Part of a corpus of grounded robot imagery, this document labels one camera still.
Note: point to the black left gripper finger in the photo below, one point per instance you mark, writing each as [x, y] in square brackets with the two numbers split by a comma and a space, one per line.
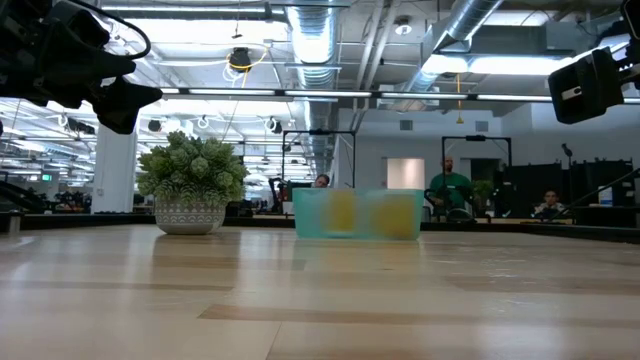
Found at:
[117, 64]
[127, 102]

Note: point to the translucent teal plastic basket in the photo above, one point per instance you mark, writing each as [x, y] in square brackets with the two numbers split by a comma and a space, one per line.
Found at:
[362, 200]

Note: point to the white square building column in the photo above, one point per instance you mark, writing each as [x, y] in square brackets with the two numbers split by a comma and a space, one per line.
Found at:
[114, 170]

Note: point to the small green background plant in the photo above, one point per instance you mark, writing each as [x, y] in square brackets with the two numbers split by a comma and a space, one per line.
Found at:
[482, 190]

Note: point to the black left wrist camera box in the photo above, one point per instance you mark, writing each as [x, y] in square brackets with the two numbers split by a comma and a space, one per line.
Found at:
[82, 22]

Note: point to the person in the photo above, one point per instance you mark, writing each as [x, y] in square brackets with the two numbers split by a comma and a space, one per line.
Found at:
[450, 187]
[550, 204]
[322, 181]

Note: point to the green artificial succulent plant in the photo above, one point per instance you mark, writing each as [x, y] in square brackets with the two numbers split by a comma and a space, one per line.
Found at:
[192, 167]

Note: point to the white patterned plant pot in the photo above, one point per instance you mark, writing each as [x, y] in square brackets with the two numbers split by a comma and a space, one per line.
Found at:
[189, 217]

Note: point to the black stand with round head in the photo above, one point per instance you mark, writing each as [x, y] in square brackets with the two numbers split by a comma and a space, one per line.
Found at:
[566, 150]

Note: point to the black partition wall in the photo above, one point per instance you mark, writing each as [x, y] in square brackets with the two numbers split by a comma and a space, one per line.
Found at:
[530, 185]

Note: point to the thin black diagonal rod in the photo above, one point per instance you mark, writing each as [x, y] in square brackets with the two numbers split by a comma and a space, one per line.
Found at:
[600, 193]

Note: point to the silver ceiling air duct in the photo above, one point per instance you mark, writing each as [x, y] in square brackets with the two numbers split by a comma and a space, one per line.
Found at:
[465, 20]
[314, 45]

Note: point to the black metal frame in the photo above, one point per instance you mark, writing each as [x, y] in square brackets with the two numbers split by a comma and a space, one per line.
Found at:
[320, 132]
[443, 165]

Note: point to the yellow hanging ceiling pendant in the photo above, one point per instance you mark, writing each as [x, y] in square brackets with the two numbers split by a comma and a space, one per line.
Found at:
[459, 117]

